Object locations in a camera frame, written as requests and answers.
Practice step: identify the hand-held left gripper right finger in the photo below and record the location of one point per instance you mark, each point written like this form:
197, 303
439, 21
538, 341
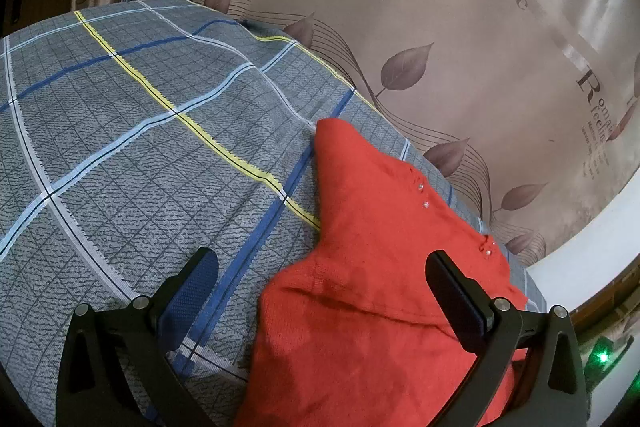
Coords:
457, 302

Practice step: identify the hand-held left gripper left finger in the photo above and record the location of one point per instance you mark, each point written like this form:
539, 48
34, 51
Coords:
192, 292

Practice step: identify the grey plaid bed sheet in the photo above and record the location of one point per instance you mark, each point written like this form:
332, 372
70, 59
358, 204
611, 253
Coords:
140, 147

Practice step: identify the red knitted sweater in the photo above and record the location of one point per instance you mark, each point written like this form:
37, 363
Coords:
380, 257

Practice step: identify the brown wooden door frame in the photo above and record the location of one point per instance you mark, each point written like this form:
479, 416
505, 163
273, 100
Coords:
617, 294

